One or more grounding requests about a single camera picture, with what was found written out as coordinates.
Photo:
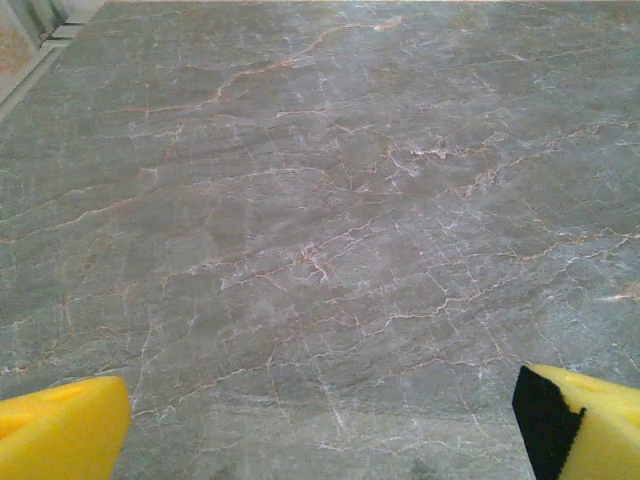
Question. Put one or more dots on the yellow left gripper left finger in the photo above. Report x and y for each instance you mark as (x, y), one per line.
(60, 430)

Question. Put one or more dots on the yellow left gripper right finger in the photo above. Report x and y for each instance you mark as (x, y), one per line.
(590, 430)

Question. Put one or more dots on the aluminium table side rail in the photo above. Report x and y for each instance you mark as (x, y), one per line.
(30, 80)

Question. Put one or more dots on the aluminium frame post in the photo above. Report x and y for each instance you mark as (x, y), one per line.
(45, 15)

